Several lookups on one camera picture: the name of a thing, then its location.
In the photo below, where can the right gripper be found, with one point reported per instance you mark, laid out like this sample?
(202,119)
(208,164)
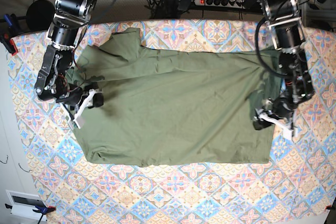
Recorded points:
(72,97)

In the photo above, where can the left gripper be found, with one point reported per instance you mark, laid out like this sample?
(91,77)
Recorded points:
(280,108)

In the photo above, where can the green t-shirt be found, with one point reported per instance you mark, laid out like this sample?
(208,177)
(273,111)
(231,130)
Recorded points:
(166,107)

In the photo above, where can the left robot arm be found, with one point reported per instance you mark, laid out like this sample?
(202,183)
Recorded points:
(282,18)

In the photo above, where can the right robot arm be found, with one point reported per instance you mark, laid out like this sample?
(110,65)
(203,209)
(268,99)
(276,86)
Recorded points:
(51,83)

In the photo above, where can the patterned tablecloth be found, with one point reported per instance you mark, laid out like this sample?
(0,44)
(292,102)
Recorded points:
(297,182)

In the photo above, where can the black round stool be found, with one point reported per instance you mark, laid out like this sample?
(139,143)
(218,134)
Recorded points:
(39,15)

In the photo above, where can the orange clamp bottom right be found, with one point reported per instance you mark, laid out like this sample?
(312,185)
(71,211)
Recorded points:
(330,207)

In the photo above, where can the white power strip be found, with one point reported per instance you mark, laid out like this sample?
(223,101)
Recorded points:
(220,3)

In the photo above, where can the blue clamp bottom left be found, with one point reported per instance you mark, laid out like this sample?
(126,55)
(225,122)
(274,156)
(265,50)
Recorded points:
(38,213)

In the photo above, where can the white wall outlet box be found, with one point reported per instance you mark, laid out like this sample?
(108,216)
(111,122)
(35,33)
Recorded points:
(23,204)

